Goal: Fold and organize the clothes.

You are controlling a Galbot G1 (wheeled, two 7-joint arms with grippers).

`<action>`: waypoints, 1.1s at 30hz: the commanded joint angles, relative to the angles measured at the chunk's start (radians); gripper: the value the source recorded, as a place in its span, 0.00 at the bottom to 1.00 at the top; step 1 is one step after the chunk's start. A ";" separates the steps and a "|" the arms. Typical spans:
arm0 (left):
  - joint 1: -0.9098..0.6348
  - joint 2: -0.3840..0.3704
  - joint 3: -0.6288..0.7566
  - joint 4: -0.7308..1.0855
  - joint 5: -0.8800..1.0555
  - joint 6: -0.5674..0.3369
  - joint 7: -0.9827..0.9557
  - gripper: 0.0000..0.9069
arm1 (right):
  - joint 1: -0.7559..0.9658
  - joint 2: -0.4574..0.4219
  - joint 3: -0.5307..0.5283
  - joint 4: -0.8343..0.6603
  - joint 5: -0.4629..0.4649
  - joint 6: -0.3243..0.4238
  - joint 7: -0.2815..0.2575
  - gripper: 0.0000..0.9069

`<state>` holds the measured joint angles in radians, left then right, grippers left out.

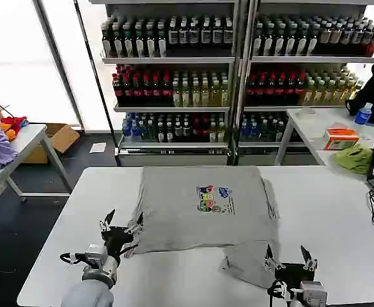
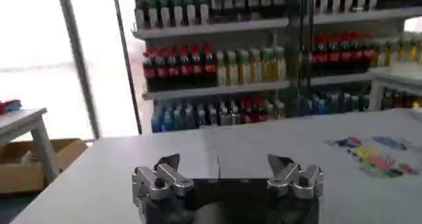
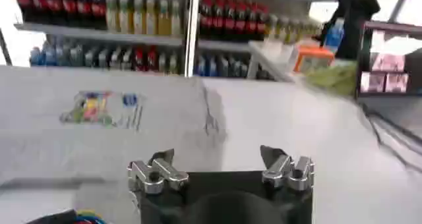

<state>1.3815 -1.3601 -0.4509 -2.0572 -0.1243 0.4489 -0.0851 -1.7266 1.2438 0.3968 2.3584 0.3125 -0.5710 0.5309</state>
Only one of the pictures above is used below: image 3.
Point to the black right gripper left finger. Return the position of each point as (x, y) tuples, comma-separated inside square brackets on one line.
[(155, 174)]

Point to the dark rack with pink boxes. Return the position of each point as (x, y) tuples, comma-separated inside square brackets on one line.
[(387, 64)]

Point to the white shelf with drink bottles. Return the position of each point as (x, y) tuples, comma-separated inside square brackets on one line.
[(138, 24)]

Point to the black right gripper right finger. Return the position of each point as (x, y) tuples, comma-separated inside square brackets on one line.
[(286, 172)]

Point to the white shirt with colourful print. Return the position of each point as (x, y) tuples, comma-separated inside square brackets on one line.
[(230, 126)]

